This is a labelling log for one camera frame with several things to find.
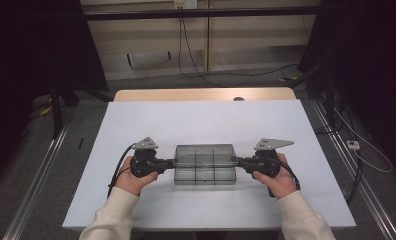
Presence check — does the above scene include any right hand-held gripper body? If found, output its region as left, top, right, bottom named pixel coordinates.
left=247, top=138, right=295, bottom=179

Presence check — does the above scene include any black curtain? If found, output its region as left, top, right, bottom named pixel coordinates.
left=298, top=0, right=396, bottom=181
left=0, top=0, right=109, bottom=192

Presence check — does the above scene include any black hanging wall cable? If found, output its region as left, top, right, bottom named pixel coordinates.
left=177, top=16, right=300, bottom=88

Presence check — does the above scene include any white table mat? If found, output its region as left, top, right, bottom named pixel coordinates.
left=61, top=99, right=357, bottom=232

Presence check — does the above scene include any black metal stand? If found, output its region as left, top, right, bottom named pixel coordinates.
left=305, top=59, right=339, bottom=129
left=50, top=78, right=81, bottom=140

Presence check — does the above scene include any black floor cable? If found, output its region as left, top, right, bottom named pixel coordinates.
left=314, top=99, right=364, bottom=205

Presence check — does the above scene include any white floor cable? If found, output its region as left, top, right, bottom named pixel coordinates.
left=332, top=106, right=395, bottom=174

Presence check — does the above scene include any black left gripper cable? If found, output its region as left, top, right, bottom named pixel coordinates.
left=106, top=143, right=136, bottom=199

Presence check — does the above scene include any white wall socket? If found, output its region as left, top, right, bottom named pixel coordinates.
left=173, top=0, right=199, bottom=10

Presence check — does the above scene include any person's left hand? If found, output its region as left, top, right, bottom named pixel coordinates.
left=114, top=155, right=160, bottom=197

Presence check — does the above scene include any black horizontal bar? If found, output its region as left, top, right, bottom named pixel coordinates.
left=84, top=5, right=320, bottom=22

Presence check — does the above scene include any wooden table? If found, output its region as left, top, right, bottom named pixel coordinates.
left=113, top=87, right=297, bottom=102

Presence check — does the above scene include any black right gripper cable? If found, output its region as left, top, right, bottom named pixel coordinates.
left=278, top=159, right=301, bottom=192

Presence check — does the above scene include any person's right hand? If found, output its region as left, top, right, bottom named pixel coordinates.
left=252, top=152, right=299, bottom=200

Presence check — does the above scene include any clear grey compartment box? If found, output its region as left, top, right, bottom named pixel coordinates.
left=173, top=143, right=239, bottom=187

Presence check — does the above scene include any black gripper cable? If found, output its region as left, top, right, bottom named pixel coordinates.
left=106, top=143, right=136, bottom=199
left=278, top=159, right=301, bottom=192

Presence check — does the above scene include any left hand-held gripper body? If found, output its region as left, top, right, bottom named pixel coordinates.
left=129, top=136, right=166, bottom=179

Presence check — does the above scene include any metal floor rail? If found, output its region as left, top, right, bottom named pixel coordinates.
left=310, top=99, right=396, bottom=240
left=2, top=121, right=71, bottom=240

